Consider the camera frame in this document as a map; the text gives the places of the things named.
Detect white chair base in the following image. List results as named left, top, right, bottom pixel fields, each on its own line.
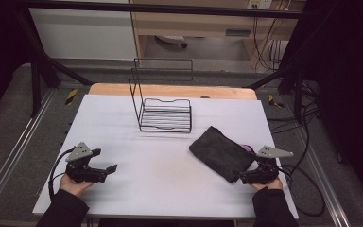
left=154, top=34, right=189, bottom=49

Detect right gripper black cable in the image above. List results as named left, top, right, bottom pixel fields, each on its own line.
left=277, top=163, right=326, bottom=218

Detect white cabinet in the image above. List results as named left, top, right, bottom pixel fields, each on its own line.
left=27, top=8, right=138, bottom=61

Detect person's right hand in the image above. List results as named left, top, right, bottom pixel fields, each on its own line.
left=250, top=176, right=284, bottom=191

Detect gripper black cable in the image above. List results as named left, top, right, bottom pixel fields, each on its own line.
left=277, top=163, right=326, bottom=218
left=47, top=148, right=77, bottom=202

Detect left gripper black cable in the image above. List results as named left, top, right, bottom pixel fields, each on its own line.
left=47, top=148, right=77, bottom=202

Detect black wire rack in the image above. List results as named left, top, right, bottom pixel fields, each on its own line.
left=128, top=58, right=194, bottom=134

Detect white wall socket strip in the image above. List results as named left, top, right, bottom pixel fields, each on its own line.
left=246, top=0, right=273, bottom=9

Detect black curtain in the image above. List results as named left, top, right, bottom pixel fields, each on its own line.
left=0, top=0, right=34, bottom=124
left=291, top=0, right=363, bottom=202

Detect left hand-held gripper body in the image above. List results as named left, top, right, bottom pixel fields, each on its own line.
left=64, top=141, right=108, bottom=184

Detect black floor cables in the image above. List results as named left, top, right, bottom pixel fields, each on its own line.
left=266, top=79, right=321, bottom=178

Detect dark grey towel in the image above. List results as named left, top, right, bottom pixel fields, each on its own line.
left=188, top=126, right=258, bottom=184

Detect hanging black cables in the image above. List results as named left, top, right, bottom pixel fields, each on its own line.
left=251, top=15, right=286, bottom=73

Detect black metal frame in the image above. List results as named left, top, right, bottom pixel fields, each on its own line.
left=12, top=0, right=317, bottom=121

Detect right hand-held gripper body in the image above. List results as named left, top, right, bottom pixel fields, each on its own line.
left=249, top=145, right=295, bottom=185

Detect aluminium rail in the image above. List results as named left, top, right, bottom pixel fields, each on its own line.
left=0, top=89, right=57, bottom=216
left=296, top=126, right=352, bottom=227

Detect person's left hand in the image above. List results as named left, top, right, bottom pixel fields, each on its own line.
left=59, top=173, right=95, bottom=199

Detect white table cover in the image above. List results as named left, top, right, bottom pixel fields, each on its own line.
left=32, top=94, right=300, bottom=220

